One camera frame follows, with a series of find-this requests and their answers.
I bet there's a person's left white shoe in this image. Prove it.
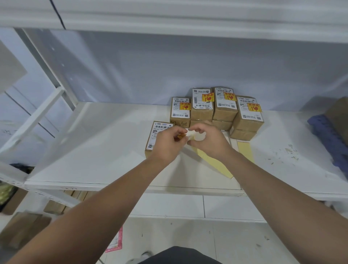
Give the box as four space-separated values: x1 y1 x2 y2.
133 251 153 264

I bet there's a person's left hand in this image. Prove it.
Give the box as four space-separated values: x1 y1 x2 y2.
150 125 189 166

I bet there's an open brown carton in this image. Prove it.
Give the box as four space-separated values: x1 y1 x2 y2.
0 187 28 215

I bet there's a green plastic bag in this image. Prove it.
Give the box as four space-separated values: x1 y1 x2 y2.
0 182 17 207

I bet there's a yellow red sticker strip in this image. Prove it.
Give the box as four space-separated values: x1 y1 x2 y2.
237 141 255 164
187 141 234 180

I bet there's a row of flat brown cartons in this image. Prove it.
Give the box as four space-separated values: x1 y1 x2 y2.
43 190 96 215

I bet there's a person's right hand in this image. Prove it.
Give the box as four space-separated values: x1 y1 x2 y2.
187 123 240 164

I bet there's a blue plastic pallet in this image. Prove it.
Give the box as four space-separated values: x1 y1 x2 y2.
307 114 348 180

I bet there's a large brown carton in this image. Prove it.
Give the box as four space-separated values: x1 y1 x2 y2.
325 96 348 147

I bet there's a person's left forearm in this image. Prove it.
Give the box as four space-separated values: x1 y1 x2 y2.
7 155 169 264

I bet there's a pink paper scrap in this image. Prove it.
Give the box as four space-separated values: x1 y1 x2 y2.
105 227 123 253

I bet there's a white metal shelf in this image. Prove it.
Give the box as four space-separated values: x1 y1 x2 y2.
0 0 348 223

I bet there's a person's dark clothing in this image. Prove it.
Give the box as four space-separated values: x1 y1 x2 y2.
138 246 222 264

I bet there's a white flat panel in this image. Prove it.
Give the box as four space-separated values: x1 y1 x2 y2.
0 41 28 93

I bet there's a flat brown carton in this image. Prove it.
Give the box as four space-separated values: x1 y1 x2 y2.
0 212 52 249

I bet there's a person's right forearm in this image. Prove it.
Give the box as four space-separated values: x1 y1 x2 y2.
224 153 348 264

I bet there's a small brown cardboard box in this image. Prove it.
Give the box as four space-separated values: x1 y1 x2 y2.
170 97 191 128
189 119 212 128
211 119 233 131
145 121 174 159
229 128 257 141
190 88 215 121
212 87 239 122
232 95 265 133

